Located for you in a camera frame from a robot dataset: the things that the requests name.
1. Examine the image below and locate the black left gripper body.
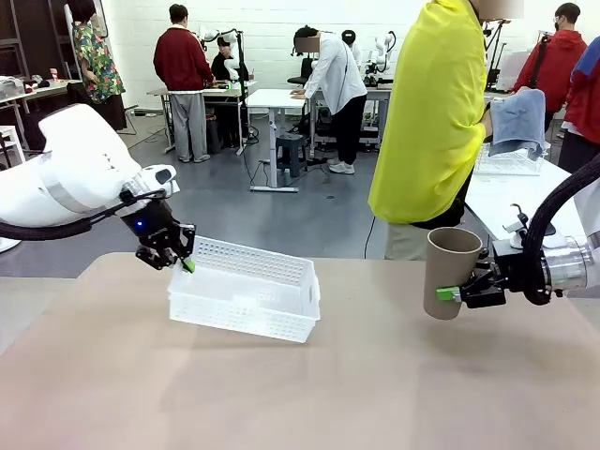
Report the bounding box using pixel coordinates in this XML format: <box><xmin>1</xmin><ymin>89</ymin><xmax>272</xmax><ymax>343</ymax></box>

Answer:
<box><xmin>118</xmin><ymin>197</ymin><xmax>183</xmax><ymax>253</ymax></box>

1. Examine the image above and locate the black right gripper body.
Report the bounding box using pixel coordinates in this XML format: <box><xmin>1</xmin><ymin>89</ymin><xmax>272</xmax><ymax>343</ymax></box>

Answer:
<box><xmin>487</xmin><ymin>237</ymin><xmax>532</xmax><ymax>307</ymax></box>

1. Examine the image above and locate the brown paper cup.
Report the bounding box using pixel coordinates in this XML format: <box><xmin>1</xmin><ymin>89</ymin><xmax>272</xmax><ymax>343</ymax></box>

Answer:
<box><xmin>423</xmin><ymin>227</ymin><xmax>485</xmax><ymax>322</ymax></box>

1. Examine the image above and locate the white perforated plastic basket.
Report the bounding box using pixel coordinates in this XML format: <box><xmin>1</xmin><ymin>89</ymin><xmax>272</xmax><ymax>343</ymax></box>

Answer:
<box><xmin>167</xmin><ymin>235</ymin><xmax>323</xmax><ymax>344</ymax></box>

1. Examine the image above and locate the grey-blue towel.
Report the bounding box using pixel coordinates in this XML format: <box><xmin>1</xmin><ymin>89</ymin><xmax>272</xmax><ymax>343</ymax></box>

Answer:
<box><xmin>487</xmin><ymin>88</ymin><xmax>548</xmax><ymax>161</ymax></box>

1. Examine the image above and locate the clear basket on side table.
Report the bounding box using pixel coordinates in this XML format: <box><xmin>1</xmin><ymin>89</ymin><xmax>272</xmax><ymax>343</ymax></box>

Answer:
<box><xmin>472</xmin><ymin>140</ymin><xmax>548</xmax><ymax>177</ymax></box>

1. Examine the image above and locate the person's right hand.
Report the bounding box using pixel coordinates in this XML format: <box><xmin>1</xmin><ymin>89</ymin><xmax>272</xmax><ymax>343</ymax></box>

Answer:
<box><xmin>481</xmin><ymin>104</ymin><xmax>496</xmax><ymax>143</ymax></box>

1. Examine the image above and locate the white side table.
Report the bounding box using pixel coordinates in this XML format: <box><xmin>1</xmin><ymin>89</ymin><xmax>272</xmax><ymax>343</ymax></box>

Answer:
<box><xmin>462</xmin><ymin>157</ymin><xmax>600</xmax><ymax>246</ymax></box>

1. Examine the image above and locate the grey plastic stool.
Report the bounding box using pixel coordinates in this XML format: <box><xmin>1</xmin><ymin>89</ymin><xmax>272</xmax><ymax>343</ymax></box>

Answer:
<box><xmin>275</xmin><ymin>133</ymin><xmax>308</xmax><ymax>179</ymax></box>

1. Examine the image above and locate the grey work desk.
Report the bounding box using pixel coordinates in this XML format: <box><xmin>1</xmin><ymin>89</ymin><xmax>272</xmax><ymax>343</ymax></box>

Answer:
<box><xmin>146</xmin><ymin>80</ymin><xmax>259</xmax><ymax>157</ymax></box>

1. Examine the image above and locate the person in dark red sweater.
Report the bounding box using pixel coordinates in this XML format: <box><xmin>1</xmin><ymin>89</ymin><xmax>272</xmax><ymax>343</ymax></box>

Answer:
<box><xmin>153</xmin><ymin>3</ymin><xmax>218</xmax><ymax>165</ymax></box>

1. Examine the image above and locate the person in yellow poncho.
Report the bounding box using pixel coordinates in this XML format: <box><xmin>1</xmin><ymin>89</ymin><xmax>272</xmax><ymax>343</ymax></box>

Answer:
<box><xmin>367</xmin><ymin>0</ymin><xmax>499</xmax><ymax>262</ymax></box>

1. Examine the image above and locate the person in floral shirt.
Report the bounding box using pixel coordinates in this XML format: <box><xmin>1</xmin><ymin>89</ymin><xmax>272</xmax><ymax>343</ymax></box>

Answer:
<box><xmin>68</xmin><ymin>0</ymin><xmax>128</xmax><ymax>133</ymax></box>

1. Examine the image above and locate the white standing desk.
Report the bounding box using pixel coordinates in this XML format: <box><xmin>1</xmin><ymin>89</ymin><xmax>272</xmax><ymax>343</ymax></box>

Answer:
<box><xmin>245</xmin><ymin>88</ymin><xmax>311</xmax><ymax>195</ymax></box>

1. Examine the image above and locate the seated person in black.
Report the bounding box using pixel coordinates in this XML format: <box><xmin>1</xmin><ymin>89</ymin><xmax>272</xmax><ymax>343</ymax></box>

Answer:
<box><xmin>210</xmin><ymin>36</ymin><xmax>250</xmax><ymax>150</ymax></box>

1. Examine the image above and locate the person in red blue jacket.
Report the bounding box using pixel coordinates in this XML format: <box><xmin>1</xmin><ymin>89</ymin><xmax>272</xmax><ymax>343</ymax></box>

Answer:
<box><xmin>556</xmin><ymin>36</ymin><xmax>600</xmax><ymax>175</ymax></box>

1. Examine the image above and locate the black office chair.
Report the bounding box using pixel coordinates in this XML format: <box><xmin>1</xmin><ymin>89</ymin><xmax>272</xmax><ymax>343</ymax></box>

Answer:
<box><xmin>286</xmin><ymin>57</ymin><xmax>314</xmax><ymax>89</ymax></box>

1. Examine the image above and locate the person in white shirt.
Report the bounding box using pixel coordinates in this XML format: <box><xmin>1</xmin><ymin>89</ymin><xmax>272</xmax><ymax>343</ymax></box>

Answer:
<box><xmin>289</xmin><ymin>24</ymin><xmax>369</xmax><ymax>176</ymax></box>

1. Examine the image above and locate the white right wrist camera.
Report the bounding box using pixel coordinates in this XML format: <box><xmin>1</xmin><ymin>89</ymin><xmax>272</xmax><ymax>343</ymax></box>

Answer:
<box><xmin>501</xmin><ymin>202</ymin><xmax>557</xmax><ymax>250</ymax></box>

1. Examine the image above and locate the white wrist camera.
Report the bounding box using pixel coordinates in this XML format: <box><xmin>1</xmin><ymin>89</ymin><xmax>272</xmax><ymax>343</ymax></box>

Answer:
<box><xmin>501</xmin><ymin>202</ymin><xmax>557</xmax><ymax>250</ymax></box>
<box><xmin>139</xmin><ymin>163</ymin><xmax>182</xmax><ymax>197</ymax></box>

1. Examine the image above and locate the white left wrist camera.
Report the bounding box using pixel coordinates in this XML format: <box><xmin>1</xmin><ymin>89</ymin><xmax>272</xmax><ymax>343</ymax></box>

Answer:
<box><xmin>139</xmin><ymin>163</ymin><xmax>182</xmax><ymax>197</ymax></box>

